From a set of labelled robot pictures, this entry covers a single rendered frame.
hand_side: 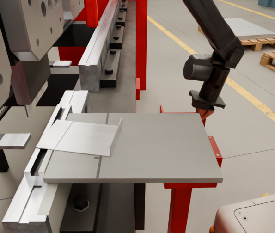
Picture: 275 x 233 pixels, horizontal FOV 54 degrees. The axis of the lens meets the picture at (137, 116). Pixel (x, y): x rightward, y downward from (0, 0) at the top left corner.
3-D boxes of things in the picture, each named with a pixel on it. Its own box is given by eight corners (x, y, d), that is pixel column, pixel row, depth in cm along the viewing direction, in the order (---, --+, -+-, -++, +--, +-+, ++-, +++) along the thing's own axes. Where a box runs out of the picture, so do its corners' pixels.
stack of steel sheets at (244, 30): (276, 37, 391) (277, 33, 388) (235, 40, 380) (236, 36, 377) (239, 21, 475) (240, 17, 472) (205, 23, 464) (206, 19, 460)
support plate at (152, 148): (222, 183, 40) (223, 178, 39) (43, 183, 40) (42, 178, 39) (198, 117, 55) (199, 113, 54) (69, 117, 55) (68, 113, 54)
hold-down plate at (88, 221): (94, 242, 44) (93, 231, 42) (61, 242, 44) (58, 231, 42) (110, 133, 69) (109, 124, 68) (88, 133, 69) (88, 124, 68)
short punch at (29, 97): (34, 117, 38) (19, 52, 33) (21, 117, 38) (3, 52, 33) (53, 86, 46) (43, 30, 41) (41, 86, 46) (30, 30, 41)
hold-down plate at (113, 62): (116, 87, 92) (116, 79, 90) (100, 87, 92) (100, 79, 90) (120, 56, 117) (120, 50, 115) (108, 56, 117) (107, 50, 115)
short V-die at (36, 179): (47, 185, 42) (44, 171, 40) (28, 185, 42) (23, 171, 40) (73, 116, 59) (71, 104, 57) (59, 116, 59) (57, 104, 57)
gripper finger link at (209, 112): (180, 115, 89) (189, 90, 85) (200, 119, 91) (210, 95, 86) (184, 127, 84) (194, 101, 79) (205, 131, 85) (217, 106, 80)
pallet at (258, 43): (282, 49, 393) (285, 39, 385) (231, 53, 378) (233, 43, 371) (239, 27, 492) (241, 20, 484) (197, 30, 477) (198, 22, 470)
